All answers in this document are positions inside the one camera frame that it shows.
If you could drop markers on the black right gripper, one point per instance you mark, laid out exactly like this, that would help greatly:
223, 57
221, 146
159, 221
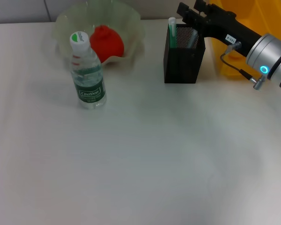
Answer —
227, 28

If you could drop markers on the grey pen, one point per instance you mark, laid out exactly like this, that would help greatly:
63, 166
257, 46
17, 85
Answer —
192, 39

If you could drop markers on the green pen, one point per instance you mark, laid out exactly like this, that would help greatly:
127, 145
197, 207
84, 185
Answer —
172, 35

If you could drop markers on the clear water bottle green label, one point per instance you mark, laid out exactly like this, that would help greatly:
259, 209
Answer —
89, 77

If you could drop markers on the black mesh pen holder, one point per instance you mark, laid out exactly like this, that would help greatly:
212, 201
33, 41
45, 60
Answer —
182, 65

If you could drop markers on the translucent green fruit bowl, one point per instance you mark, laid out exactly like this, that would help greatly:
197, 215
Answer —
128, 23

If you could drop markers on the yellow plastic bin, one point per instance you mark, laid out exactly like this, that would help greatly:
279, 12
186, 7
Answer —
260, 11

